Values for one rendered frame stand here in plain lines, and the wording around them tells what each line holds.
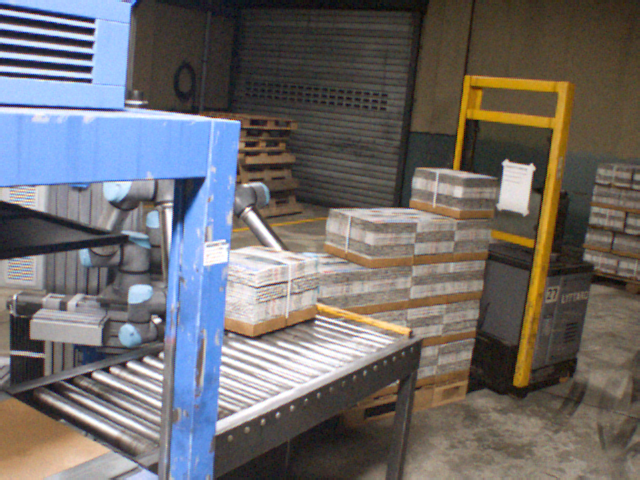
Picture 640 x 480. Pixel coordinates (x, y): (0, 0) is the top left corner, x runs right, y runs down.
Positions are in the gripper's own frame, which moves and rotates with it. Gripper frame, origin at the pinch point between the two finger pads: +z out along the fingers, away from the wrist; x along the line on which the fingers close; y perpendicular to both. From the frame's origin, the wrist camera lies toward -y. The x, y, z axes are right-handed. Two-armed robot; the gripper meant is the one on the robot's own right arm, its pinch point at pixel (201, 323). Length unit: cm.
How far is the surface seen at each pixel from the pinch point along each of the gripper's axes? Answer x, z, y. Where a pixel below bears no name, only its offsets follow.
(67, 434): -40, -88, 1
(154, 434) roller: -52, -72, 0
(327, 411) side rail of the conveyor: -63, -12, -8
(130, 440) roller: -50, -78, 0
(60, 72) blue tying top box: -64, -111, 81
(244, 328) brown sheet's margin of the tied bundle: -20.4, -1.3, 3.8
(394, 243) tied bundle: -4, 131, 16
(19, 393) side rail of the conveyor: -13, -82, 0
